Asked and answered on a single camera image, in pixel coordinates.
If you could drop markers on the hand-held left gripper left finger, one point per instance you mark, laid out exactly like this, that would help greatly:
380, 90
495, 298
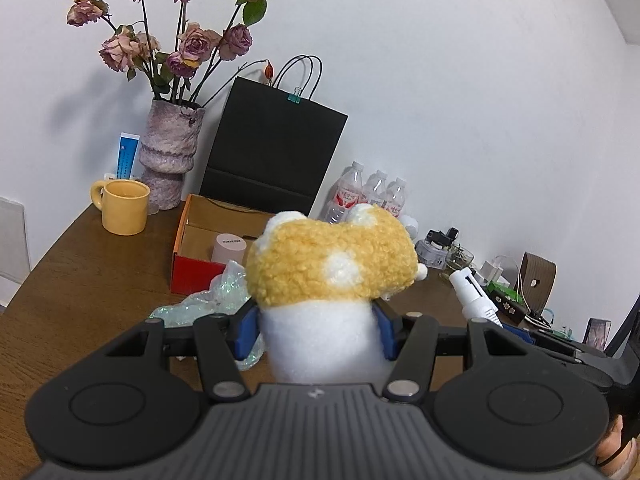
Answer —
245, 332

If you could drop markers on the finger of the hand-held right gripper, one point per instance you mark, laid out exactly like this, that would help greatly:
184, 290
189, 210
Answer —
560, 342
517, 335

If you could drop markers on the black paper bag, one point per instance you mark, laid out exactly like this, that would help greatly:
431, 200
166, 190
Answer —
270, 145

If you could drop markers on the iridescent plastic bag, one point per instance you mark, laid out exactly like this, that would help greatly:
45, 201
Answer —
220, 295

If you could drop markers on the brown curved holder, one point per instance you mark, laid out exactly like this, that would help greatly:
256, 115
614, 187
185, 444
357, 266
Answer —
537, 270

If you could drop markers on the dried pink roses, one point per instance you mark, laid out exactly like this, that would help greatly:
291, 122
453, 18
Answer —
192, 45

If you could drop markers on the yellow mug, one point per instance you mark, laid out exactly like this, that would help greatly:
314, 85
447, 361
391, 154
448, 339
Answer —
125, 210

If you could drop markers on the white panel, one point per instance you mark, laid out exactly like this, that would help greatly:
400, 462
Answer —
12, 240

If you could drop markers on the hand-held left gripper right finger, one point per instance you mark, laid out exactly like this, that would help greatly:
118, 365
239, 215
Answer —
387, 335

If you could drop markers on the yellow white alpaca plush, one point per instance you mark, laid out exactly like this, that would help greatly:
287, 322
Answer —
325, 260

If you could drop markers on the white plastic container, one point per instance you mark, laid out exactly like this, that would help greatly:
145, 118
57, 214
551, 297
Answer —
472, 292

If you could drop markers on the green binder clip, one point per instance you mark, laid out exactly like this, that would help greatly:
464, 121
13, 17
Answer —
294, 96

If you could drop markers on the dark glossy rectangular object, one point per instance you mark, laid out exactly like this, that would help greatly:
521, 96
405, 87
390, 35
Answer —
597, 334

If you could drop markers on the clear water bottle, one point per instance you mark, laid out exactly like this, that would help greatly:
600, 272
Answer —
345, 195
374, 190
395, 197

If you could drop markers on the white charger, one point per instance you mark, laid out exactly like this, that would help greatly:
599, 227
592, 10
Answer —
492, 270

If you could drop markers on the person's right hand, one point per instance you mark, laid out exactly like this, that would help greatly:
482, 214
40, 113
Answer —
617, 445

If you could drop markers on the red cardboard box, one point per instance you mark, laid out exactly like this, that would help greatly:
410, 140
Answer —
200, 240

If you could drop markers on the blue white tube box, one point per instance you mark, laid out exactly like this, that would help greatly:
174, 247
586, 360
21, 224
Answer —
126, 157

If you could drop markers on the white round robot figurine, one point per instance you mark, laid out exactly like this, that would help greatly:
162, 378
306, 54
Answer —
410, 225

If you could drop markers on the black box with gold print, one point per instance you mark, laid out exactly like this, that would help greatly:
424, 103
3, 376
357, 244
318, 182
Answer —
510, 307

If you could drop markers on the pink cosmetic jar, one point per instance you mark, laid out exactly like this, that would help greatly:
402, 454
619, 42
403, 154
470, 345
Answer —
227, 250

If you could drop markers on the small glass jar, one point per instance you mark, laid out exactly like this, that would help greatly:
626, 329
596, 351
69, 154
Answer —
457, 262

